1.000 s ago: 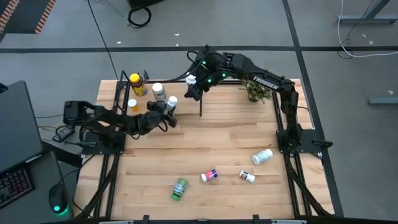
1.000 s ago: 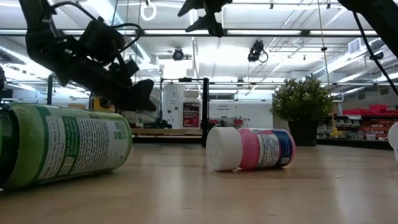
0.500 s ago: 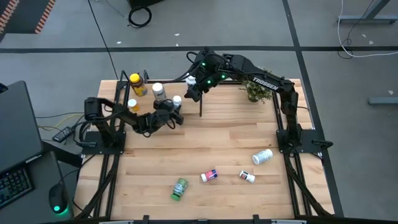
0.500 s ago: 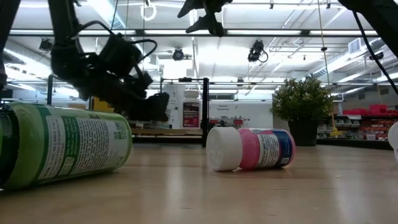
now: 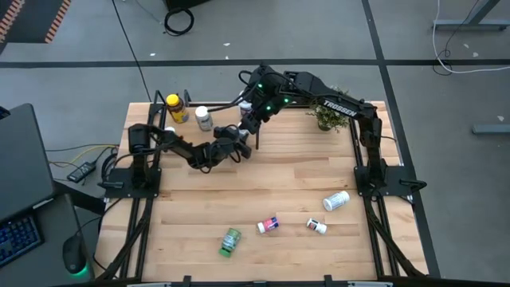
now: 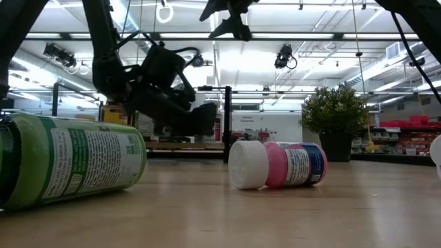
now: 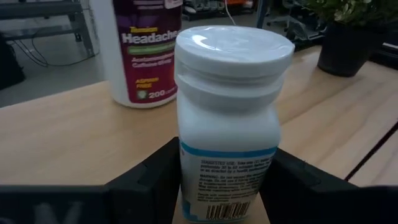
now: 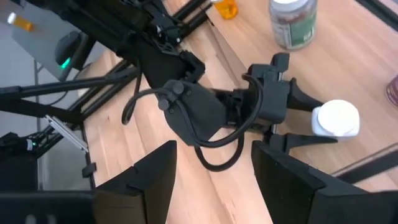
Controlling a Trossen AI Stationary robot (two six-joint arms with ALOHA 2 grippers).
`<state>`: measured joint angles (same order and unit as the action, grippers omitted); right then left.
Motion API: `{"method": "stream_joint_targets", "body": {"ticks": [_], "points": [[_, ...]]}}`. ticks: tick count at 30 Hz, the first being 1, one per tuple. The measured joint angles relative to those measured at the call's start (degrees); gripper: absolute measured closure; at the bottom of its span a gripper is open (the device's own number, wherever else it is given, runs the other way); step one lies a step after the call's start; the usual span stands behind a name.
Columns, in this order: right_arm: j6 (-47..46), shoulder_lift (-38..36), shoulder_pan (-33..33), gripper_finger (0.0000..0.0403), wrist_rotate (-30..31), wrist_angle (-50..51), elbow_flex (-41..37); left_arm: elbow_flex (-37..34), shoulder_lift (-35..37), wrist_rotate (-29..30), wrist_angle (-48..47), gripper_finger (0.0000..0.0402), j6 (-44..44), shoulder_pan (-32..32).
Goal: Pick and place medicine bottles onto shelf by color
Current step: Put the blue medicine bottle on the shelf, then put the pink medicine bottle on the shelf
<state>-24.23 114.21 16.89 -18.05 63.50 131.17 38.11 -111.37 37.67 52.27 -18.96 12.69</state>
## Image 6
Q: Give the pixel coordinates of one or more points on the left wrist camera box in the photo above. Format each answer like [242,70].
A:
[162,65]

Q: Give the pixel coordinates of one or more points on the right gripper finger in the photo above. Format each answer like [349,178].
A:
[217,7]
[236,29]

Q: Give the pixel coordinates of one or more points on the black frame wooden shelf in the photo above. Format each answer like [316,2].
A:
[227,120]

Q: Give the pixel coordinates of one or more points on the pink bottle white cap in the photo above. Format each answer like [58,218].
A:
[275,165]

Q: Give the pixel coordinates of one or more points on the red storage bins shelf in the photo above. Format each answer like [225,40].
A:
[413,122]

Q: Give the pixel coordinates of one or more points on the white bottle blue striped label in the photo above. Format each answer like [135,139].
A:
[437,155]

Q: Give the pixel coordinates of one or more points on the black ceiling camera rig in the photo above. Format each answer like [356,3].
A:
[60,55]

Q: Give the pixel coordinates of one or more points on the green medicine bottle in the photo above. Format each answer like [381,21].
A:
[69,162]

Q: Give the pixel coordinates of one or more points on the yellow broom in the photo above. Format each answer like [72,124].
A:
[371,146]

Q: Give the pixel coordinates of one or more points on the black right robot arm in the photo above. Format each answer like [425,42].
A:
[423,20]

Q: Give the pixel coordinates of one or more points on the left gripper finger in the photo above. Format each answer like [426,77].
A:
[206,120]

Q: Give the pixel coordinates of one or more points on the round black ceiling camera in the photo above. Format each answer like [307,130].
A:
[200,60]

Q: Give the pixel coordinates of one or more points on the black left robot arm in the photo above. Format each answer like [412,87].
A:
[103,51]

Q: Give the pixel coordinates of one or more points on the black ceiling fixture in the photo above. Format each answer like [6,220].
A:
[417,62]

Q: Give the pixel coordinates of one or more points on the potted green plant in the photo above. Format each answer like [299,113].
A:
[334,110]

